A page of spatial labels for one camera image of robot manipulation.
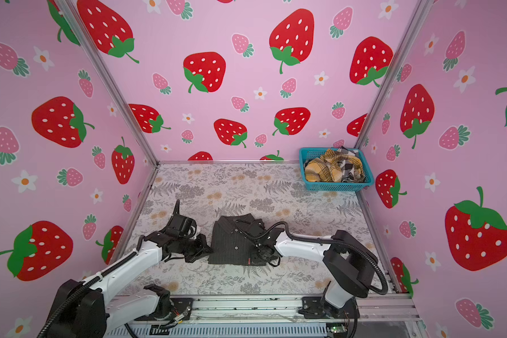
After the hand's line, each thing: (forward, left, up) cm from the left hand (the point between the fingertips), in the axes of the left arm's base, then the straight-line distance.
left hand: (215, 249), depth 82 cm
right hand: (-1, -15, -5) cm, 16 cm away
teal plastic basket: (+54, -44, +3) cm, 70 cm away
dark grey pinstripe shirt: (+3, -5, -2) cm, 7 cm away
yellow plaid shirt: (+41, -52, +4) cm, 67 cm away
